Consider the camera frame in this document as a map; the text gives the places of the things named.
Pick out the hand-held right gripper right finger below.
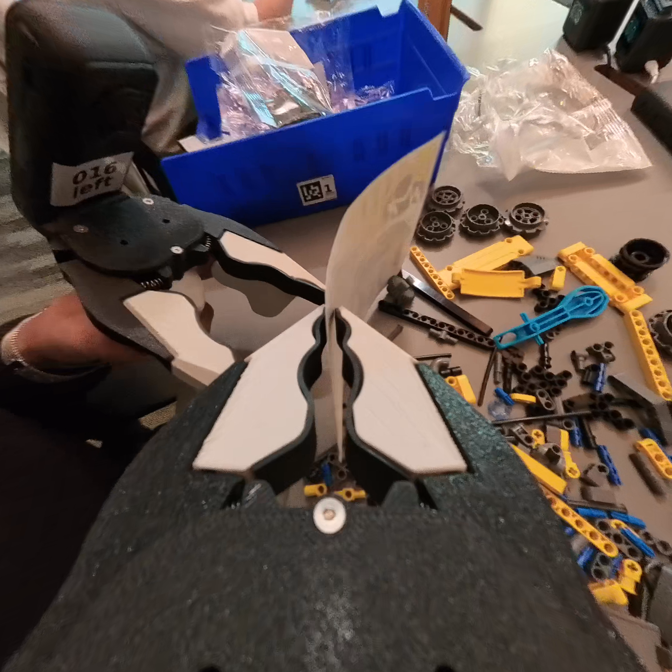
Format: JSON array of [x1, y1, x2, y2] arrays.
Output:
[[335, 308, 469, 478]]

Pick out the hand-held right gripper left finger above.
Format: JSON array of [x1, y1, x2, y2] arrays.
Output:
[[191, 306, 329, 480]]

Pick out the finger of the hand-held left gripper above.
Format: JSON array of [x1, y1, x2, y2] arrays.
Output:
[[123, 272, 238, 389], [206, 230, 327, 318]]

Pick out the yellow sticker sheet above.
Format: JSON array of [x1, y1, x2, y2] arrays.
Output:
[[323, 130, 448, 465]]

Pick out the pile of toy building pieces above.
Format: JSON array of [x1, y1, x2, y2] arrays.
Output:
[[303, 184, 672, 631]]

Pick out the person's left hand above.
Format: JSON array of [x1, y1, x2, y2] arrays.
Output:
[[23, 296, 150, 378]]

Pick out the blue bin holding bags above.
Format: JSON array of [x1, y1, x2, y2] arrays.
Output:
[[160, 0, 470, 229]]

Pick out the silver wristwatch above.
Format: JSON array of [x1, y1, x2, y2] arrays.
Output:
[[0, 315, 32, 371]]

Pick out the teal toy brick separator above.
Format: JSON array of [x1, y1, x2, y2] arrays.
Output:
[[493, 286, 611, 350]]

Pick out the clear bags of toy parts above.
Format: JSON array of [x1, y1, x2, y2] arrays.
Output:
[[202, 21, 400, 142]]

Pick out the empty clear plastic bags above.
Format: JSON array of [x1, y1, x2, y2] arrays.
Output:
[[451, 47, 653, 182]]

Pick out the flat black box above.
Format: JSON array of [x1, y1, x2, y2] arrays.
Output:
[[630, 84, 672, 140]]

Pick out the small black device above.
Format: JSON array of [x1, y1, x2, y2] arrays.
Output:
[[614, 0, 672, 74], [563, 0, 638, 53]]

